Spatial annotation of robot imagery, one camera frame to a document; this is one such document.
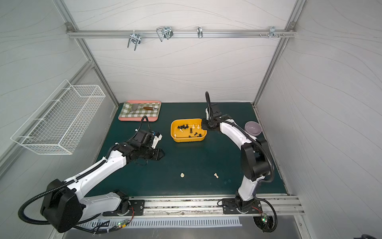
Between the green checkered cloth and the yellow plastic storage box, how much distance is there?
0.20 m

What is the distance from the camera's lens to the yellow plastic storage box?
998 mm

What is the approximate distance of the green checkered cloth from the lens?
1133 mm

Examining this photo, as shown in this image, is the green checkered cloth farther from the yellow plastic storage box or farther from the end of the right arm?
the end of the right arm

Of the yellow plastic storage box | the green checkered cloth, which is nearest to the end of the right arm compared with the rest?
the yellow plastic storage box
